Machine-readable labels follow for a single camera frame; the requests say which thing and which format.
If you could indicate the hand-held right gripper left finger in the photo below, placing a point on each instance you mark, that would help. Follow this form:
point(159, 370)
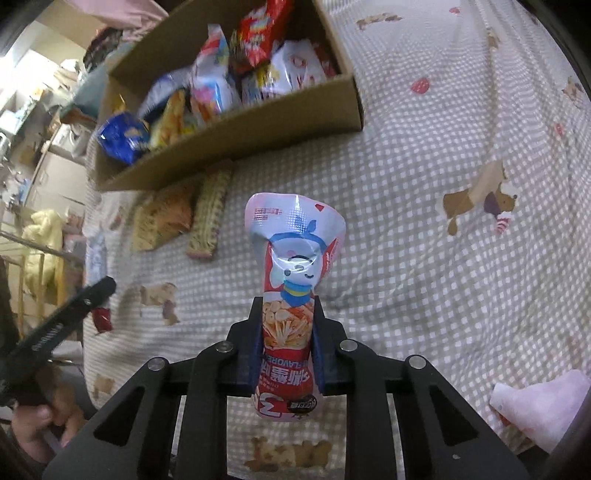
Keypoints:
point(256, 364)

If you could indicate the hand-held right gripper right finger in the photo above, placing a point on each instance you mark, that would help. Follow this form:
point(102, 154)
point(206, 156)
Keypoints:
point(318, 364)

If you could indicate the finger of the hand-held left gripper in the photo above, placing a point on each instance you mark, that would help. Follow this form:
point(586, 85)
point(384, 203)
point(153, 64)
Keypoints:
point(99, 290)

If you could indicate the pink cartoon snack packet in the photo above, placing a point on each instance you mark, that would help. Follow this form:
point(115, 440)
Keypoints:
point(295, 258)

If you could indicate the dark blue snack packet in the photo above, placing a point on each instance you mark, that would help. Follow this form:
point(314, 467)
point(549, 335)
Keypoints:
point(122, 136)

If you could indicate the cardboard box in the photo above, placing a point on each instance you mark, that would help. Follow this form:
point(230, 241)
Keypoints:
point(231, 138)

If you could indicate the large blue white snack packet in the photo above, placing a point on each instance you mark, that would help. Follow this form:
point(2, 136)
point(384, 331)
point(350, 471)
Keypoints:
point(159, 90)

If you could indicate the white red blue snack packet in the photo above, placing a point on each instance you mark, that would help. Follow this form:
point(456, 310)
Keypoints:
point(212, 78)

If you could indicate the person's left hand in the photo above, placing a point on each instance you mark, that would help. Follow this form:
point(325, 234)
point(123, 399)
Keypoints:
point(37, 429)

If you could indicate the small red snack packet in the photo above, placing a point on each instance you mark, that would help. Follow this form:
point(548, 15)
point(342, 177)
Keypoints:
point(102, 319)

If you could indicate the pale blue snack packet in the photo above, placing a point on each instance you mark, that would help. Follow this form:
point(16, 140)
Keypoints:
point(97, 258)

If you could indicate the wooden rack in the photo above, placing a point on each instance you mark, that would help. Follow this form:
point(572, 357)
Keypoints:
point(27, 281)

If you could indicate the yellow plush cloth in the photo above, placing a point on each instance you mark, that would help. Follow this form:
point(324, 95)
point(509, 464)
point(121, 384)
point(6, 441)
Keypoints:
point(44, 235)

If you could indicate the yellow orange snack packet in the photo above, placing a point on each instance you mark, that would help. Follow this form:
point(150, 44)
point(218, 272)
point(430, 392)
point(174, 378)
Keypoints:
point(161, 217)

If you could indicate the beige wafer packet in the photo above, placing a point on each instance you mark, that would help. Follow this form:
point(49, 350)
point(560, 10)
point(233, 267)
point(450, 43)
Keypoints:
point(207, 217)

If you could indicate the white shelf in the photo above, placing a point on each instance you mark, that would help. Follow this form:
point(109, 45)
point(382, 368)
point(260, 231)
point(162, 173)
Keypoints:
point(60, 161)

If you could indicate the yellow cartoon snack packet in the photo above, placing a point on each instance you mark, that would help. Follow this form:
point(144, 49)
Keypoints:
point(168, 120)

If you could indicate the checked printed bed sheet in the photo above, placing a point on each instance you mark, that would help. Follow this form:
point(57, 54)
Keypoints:
point(415, 184)

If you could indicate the pink cloth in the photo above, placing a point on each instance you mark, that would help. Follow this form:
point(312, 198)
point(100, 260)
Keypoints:
point(535, 406)
point(124, 14)

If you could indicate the dark clothing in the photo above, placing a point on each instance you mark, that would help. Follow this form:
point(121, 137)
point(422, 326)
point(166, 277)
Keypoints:
point(101, 46)

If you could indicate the small yellow white snack packet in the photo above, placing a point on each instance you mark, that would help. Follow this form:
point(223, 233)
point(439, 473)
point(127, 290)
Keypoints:
point(256, 85)

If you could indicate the white red dotted snack packet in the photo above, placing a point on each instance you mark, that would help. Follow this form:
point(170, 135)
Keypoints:
point(295, 64)

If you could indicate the red orange snack packet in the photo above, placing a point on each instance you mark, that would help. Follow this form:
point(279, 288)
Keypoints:
point(258, 32)

